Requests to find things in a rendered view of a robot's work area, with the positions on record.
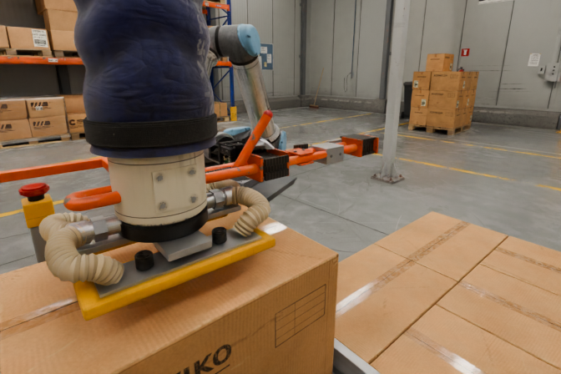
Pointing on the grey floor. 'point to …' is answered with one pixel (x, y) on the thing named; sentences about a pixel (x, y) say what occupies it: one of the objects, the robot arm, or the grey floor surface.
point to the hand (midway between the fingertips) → (273, 161)
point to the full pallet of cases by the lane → (442, 97)
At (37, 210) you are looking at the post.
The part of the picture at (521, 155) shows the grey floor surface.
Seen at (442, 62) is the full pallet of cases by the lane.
